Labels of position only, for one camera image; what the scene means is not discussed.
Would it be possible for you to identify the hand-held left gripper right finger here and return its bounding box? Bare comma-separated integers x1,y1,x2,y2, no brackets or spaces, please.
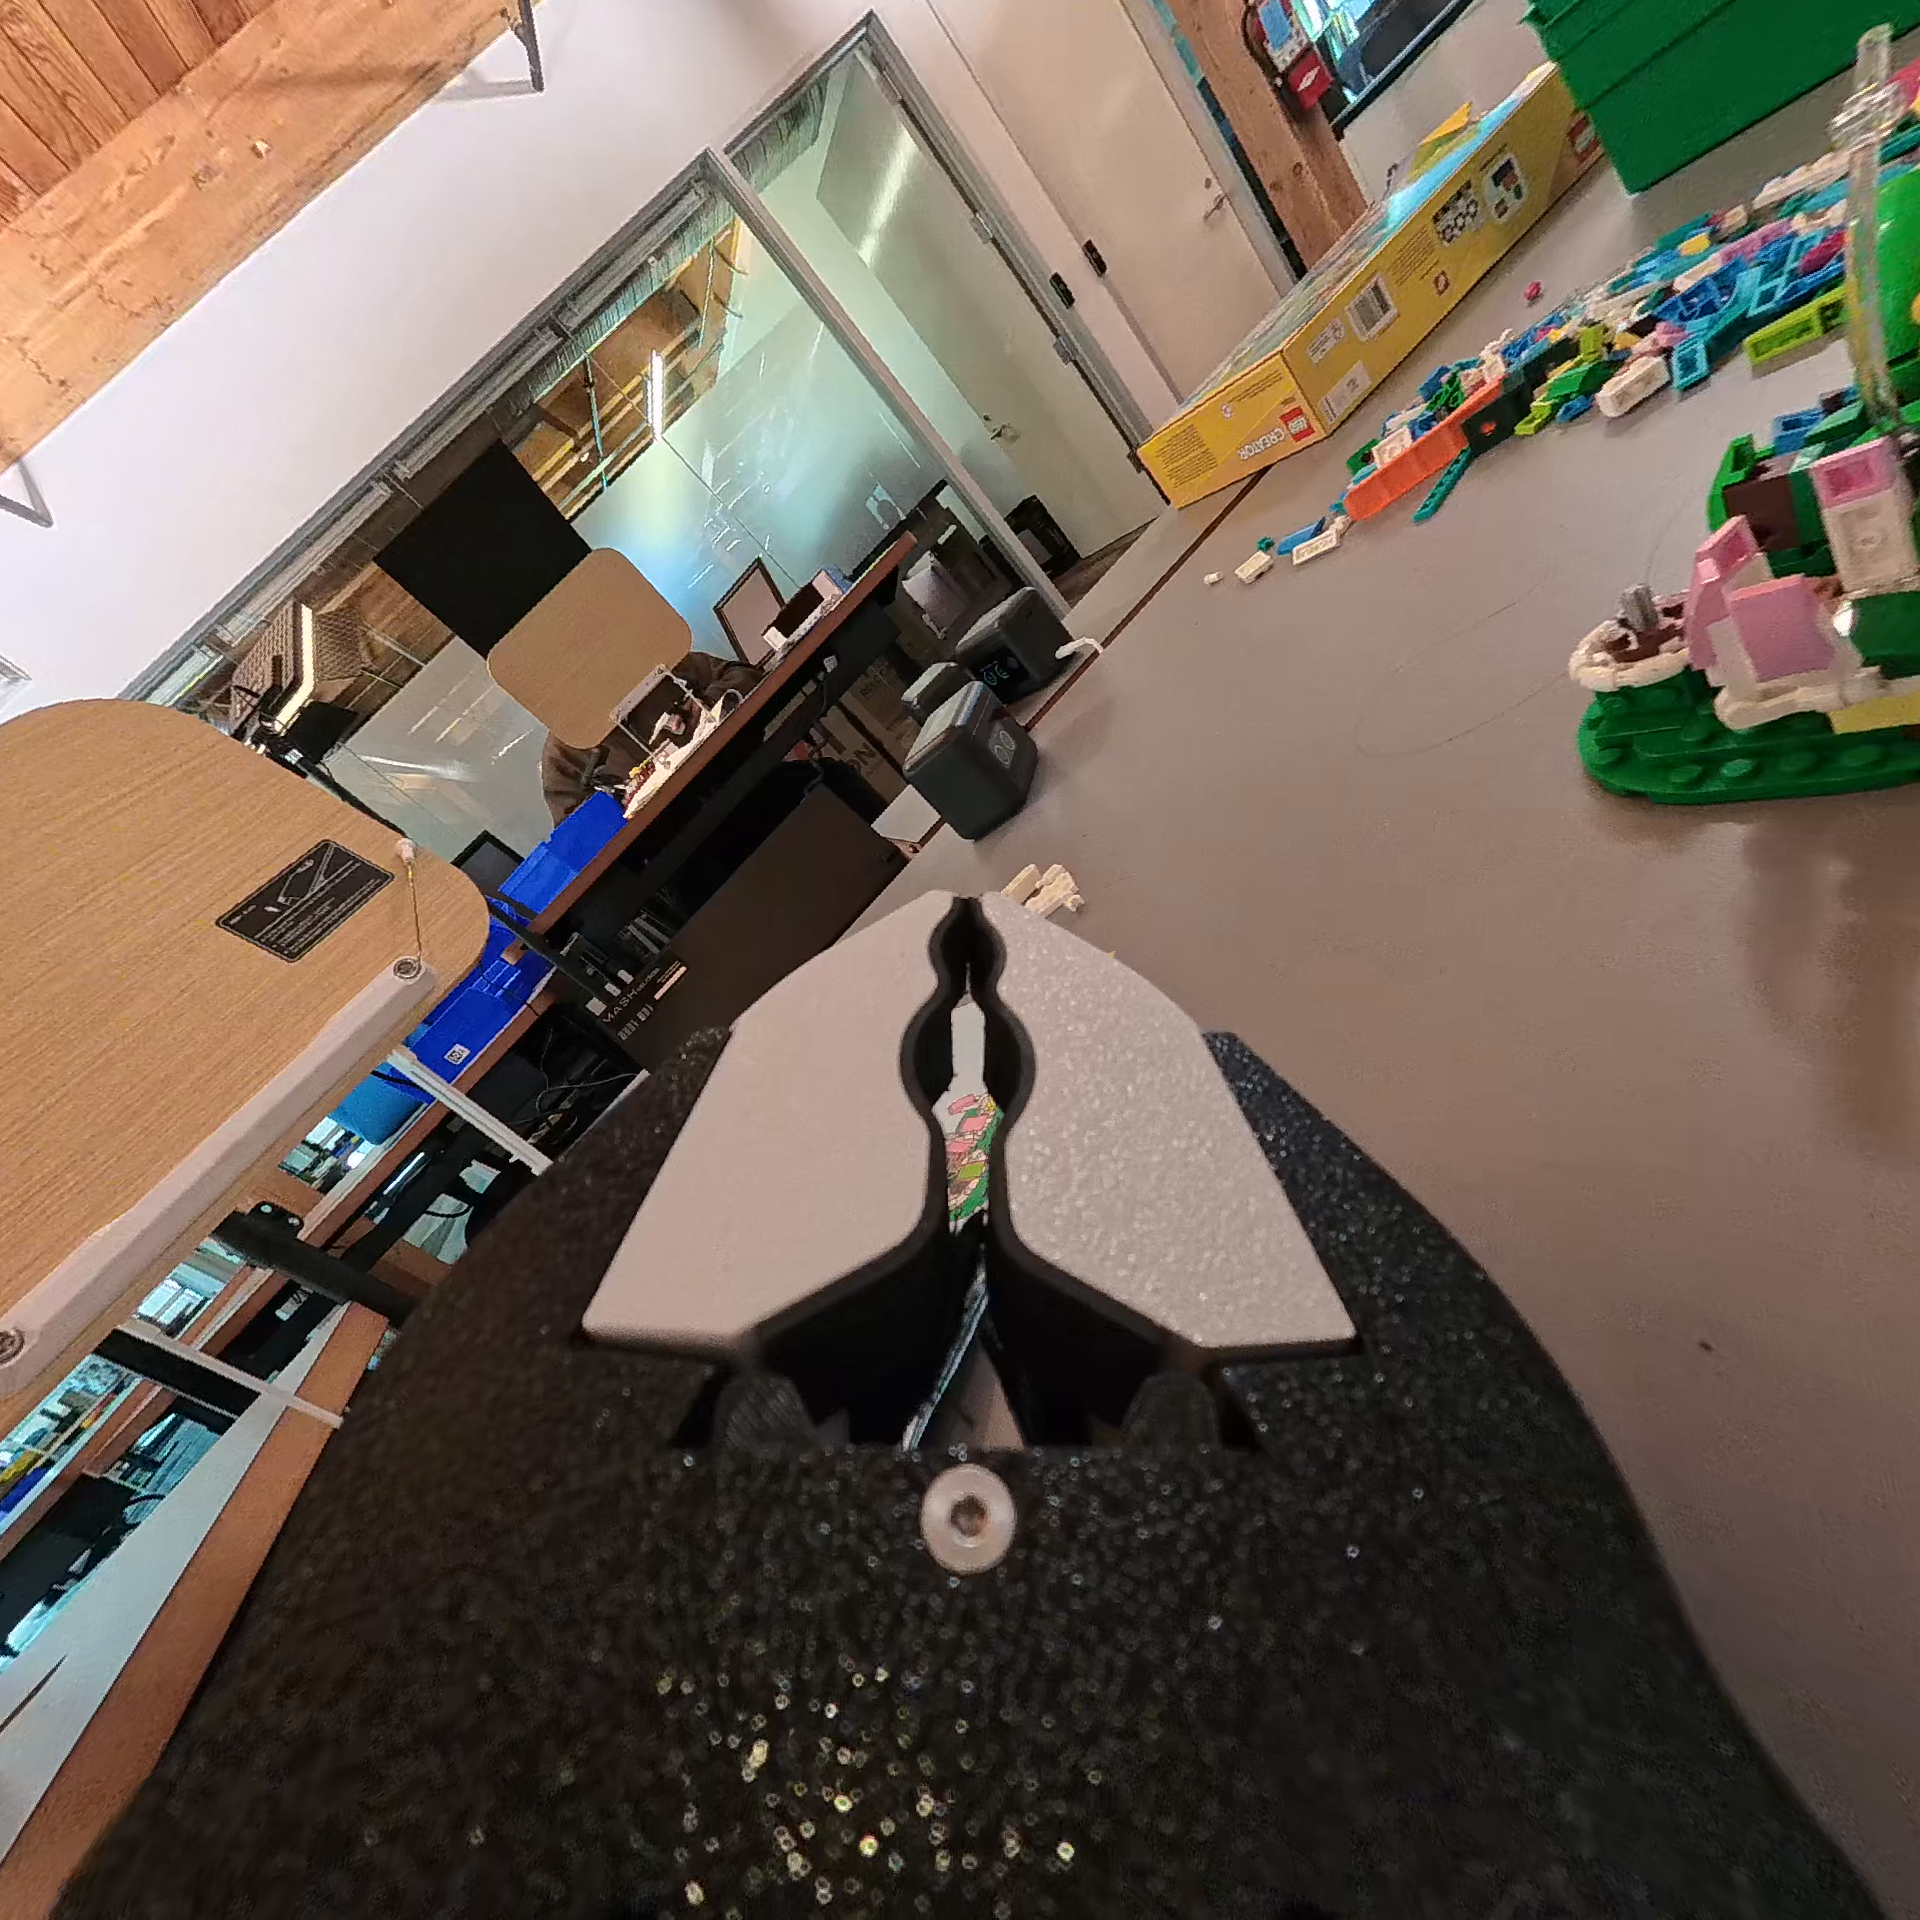
971,892,1358,1354

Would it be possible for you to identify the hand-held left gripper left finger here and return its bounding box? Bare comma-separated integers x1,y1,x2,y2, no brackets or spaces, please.
579,892,971,1354

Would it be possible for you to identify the colourful instruction booklet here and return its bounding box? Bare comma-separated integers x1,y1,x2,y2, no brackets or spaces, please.
906,1087,1029,1450

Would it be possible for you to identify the pile of lego bricks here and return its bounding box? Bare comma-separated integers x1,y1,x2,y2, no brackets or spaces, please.
1207,110,1920,591

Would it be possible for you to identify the green lego flower model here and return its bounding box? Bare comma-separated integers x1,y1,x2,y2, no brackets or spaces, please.
1565,18,1920,807

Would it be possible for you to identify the yellow lego box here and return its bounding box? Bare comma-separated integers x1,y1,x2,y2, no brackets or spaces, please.
1134,60,1609,511

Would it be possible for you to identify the blue storage bin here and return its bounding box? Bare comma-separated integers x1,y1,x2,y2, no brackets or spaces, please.
399,940,555,1079
496,787,628,916

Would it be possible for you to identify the long dark desk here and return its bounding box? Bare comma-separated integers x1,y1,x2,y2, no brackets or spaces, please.
496,528,927,1054

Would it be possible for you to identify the black portable power station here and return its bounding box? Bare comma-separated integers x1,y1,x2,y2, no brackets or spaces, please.
898,706,1043,847

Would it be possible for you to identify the black power station with display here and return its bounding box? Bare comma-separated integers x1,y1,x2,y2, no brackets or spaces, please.
941,606,1105,700

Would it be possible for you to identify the light wooden panel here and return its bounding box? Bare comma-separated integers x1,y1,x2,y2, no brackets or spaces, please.
0,696,496,1404

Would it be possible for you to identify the white door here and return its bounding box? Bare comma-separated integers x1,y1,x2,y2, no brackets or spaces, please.
916,0,1298,401

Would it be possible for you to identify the green plastic bin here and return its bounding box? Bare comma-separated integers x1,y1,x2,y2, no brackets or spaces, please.
1523,0,1920,193

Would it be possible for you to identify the wooden post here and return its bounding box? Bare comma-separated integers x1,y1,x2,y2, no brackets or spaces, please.
1164,0,1366,271

